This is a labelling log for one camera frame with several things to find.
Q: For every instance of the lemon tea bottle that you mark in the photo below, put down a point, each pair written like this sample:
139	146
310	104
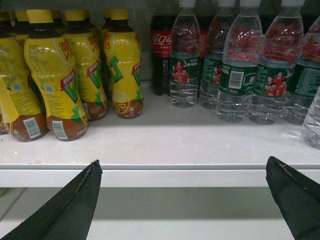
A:
51	61
86	49
122	47
23	117

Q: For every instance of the left lemon tea bottle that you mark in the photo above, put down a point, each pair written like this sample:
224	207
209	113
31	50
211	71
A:
23	117

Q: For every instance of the front lemon tea bottle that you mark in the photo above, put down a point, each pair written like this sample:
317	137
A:
51	61

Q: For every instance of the clear water bottle green label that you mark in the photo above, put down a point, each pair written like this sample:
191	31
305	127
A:
310	131

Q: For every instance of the middle lemon tea bottle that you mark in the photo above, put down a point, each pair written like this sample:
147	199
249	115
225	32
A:
86	49

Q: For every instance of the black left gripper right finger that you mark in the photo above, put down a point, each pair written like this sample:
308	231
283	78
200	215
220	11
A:
297	197

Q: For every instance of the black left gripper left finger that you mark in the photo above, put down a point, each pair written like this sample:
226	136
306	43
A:
68	214

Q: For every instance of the right lemon tea bottle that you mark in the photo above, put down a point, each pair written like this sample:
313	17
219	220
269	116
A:
122	47

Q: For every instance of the cola bottle behind water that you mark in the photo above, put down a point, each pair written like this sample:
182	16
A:
161	29

